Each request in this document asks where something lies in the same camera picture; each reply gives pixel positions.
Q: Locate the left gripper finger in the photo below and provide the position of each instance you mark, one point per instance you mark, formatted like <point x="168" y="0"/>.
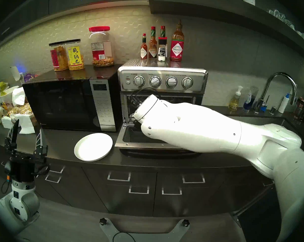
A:
<point x="40" y="149"/>
<point x="11" y="142"/>

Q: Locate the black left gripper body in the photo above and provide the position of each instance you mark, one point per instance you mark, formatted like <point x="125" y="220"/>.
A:
<point x="23" y="168"/>

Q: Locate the white round plate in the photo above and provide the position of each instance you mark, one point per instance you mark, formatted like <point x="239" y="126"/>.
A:
<point x="92" y="147"/>

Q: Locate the glass toaster oven door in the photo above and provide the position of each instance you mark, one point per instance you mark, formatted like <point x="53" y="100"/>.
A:
<point x="131" y="137"/>

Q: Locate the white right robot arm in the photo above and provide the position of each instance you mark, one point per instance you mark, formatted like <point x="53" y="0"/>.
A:
<point x="205" y="128"/>

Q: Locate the black microwave oven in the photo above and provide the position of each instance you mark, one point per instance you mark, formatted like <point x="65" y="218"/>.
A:
<point x="63" y="105"/>

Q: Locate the stainless steel toaster oven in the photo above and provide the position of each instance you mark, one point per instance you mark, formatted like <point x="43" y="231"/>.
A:
<point x="162" y="72"/>

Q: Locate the bagged bread loaf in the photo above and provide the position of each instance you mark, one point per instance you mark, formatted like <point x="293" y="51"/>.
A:
<point x="23" y="110"/>

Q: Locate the crumpled white paper bag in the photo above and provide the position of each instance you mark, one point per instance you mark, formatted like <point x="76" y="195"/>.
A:
<point x="18" y="96"/>

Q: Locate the white bowl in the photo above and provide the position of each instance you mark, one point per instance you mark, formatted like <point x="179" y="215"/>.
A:
<point x="8" y="95"/>

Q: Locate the yellow banana bunch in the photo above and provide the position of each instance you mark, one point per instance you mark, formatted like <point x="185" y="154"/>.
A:
<point x="0" y="87"/>

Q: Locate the purple snack bag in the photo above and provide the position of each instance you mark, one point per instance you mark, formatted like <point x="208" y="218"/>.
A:
<point x="30" y="77"/>

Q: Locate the snack jar red label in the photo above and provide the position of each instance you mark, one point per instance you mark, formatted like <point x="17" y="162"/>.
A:
<point x="56" y="58"/>

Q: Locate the black base knob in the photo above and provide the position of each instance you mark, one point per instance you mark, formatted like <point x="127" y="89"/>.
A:
<point x="103" y="221"/>
<point x="185" y="222"/>

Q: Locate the snack jar yellow label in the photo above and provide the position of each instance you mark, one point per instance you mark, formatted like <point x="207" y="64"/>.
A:
<point x="75" y="56"/>

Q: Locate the large jar red lid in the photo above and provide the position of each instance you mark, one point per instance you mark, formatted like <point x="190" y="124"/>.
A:
<point x="101" y="50"/>

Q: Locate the dark wood upper cabinet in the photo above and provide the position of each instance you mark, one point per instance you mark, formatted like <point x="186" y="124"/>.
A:
<point x="28" y="4"/>

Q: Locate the small red Tabasco bottle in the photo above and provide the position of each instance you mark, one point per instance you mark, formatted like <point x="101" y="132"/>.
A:
<point x="144" y="52"/>

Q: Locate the medium orange Tabasco bottle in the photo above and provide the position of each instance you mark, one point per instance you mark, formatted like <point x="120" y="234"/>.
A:
<point x="153" y="51"/>

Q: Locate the black capped salt shaker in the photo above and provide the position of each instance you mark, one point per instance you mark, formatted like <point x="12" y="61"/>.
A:
<point x="162" y="51"/>

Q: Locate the large Tabasco sauce bottle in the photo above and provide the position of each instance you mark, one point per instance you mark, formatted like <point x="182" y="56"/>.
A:
<point x="177" y="48"/>

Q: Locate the green label Tabasco bottle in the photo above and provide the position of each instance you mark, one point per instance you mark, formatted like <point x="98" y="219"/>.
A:
<point x="163" y="31"/>

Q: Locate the yellow soap pump dispenser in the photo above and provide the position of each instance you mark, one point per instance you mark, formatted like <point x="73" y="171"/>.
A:
<point x="234" y="104"/>

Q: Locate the blue dish soap bottle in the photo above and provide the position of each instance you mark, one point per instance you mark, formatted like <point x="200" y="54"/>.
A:
<point x="249" y="101"/>

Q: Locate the chrome gooseneck faucet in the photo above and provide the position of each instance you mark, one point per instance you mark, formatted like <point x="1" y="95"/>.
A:
<point x="267" y="86"/>

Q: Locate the small metal sink button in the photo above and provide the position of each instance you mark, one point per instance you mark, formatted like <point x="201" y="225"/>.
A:
<point x="273" y="111"/>

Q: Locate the white bottle blue cap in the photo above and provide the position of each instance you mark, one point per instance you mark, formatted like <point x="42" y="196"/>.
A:
<point x="283" y="105"/>

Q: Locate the dark glass jar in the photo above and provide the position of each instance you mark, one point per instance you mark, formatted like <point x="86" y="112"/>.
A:
<point x="300" y="109"/>

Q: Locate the clear drinking glasses row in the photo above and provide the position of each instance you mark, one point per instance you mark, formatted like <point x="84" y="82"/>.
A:
<point x="280" y="18"/>

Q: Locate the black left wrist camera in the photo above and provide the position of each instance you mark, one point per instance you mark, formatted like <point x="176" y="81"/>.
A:
<point x="7" y="168"/>

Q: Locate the white paper wall note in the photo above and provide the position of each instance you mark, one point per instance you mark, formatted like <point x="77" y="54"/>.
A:
<point x="15" y="73"/>

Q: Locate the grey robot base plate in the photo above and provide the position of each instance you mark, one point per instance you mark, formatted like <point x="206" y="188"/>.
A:
<point x="141" y="236"/>

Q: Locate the dark wood wall shelf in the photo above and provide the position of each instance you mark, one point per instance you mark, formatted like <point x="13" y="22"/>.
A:
<point x="205" y="9"/>

